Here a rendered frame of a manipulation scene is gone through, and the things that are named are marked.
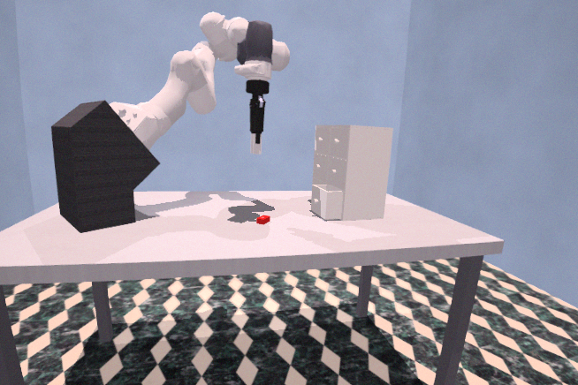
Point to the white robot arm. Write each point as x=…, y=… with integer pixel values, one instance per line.
x=193, y=80

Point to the small red block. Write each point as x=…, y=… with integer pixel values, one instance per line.
x=263, y=219

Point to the white chest of drawers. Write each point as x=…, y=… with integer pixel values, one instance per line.
x=367, y=170

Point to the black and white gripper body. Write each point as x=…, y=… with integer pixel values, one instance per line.
x=257, y=88

